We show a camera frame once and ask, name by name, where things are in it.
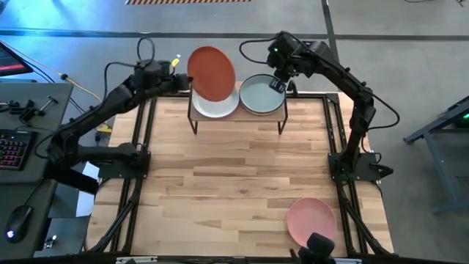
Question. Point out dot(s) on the dark desk monitor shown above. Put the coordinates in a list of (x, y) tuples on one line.
[(11, 60)]

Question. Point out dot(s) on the orange red plate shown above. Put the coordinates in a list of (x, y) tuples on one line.
[(210, 73)]

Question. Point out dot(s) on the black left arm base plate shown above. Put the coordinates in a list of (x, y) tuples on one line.
[(121, 170)]

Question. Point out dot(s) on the yellow tag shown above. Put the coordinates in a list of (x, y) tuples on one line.
[(176, 61)]

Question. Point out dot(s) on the white plate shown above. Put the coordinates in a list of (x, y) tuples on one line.
[(216, 109)]

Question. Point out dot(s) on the black clamp tool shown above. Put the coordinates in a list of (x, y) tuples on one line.
[(33, 111)]

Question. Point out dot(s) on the black backlit keyboard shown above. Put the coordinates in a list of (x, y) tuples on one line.
[(14, 150)]

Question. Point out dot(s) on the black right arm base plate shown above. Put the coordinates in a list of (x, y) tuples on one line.
[(366, 168)]

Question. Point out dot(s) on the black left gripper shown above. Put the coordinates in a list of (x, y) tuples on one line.
[(176, 81)]

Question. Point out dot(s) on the pink plate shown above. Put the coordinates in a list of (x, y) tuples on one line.
[(309, 220)]

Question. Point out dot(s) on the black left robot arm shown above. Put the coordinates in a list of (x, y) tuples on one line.
[(110, 100)]

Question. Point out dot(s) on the grey side desk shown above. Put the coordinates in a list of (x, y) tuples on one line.
[(22, 190)]

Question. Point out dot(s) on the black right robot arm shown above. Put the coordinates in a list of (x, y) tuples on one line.
[(344, 78)]

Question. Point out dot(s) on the grey blue metal cart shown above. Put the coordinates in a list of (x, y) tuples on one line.
[(436, 161)]

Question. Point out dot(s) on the white paper sheet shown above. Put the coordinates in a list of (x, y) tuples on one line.
[(86, 205)]

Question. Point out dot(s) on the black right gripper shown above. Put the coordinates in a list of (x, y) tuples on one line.
[(286, 67)]

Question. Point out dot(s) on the black aluminium table frame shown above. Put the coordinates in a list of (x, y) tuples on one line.
[(311, 96)]

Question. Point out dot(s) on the yellow block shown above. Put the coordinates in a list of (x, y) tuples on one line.
[(104, 129)]

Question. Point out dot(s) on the small silver clip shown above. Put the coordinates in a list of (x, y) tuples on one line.
[(50, 242)]

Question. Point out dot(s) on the light blue plate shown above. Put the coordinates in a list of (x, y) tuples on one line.
[(261, 96)]

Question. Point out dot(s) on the black computer mouse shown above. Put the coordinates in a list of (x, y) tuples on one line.
[(18, 223)]

